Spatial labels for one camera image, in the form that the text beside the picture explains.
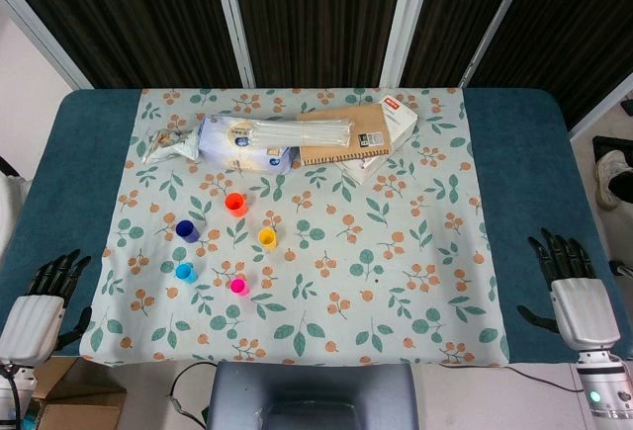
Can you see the white sneaker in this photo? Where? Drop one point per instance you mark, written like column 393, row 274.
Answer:
column 609, row 173

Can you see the light blue plastic cup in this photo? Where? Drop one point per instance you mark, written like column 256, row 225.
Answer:
column 185, row 273

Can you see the white box red label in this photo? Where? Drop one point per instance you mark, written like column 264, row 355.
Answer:
column 400, row 118

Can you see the dark blue plastic cup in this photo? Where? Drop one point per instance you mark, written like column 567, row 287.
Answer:
column 187, row 231

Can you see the blue padded table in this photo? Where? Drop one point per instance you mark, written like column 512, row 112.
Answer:
column 519, row 163

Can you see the yellow plastic cup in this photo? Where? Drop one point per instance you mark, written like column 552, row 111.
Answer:
column 267, row 239

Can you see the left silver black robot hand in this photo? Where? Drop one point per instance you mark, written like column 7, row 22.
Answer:
column 32, row 323

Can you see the white book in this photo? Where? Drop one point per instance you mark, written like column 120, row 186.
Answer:
column 363, row 168

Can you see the floral patterned tablecloth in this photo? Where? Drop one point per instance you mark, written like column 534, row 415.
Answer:
column 346, row 252

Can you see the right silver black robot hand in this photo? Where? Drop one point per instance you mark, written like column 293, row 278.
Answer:
column 583, row 311

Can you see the pink plastic cup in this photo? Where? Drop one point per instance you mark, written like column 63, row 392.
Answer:
column 239, row 286

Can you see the orange plastic cup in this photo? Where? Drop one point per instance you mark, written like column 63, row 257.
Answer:
column 236, row 206

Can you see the kraft spiral notebook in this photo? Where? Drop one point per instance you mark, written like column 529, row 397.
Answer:
column 346, row 150

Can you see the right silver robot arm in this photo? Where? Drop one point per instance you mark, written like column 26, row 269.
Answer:
column 601, row 380

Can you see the clear straw bundle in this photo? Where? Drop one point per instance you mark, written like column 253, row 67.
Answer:
column 301, row 132

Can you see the crumpled snack bag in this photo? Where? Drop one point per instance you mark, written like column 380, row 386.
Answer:
column 165, row 146

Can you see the brown cardboard box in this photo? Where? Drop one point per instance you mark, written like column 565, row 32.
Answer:
column 79, row 400

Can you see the blue white tissue pack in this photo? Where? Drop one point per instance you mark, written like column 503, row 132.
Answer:
column 232, row 150

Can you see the dark folding screen panel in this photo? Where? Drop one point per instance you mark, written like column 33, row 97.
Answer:
column 316, row 15
column 123, row 15
column 460, row 15
column 569, row 29

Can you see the black trouser leg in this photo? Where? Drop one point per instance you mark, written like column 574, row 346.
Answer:
column 624, row 185

